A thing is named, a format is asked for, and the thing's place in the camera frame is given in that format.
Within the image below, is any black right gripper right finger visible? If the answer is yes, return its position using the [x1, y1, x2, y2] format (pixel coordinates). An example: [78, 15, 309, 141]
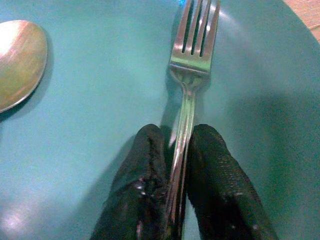
[183, 123, 279, 240]

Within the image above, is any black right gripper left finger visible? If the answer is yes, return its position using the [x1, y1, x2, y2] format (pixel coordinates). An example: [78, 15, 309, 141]
[90, 123, 173, 240]

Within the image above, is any silver metal fork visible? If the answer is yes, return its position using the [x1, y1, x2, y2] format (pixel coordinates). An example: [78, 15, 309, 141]
[163, 0, 222, 227]

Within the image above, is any teal round plate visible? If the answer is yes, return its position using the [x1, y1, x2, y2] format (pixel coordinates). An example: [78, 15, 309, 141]
[0, 0, 320, 240]

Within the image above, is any silver metal spoon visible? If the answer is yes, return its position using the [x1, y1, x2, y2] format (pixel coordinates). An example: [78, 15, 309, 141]
[0, 19, 49, 115]

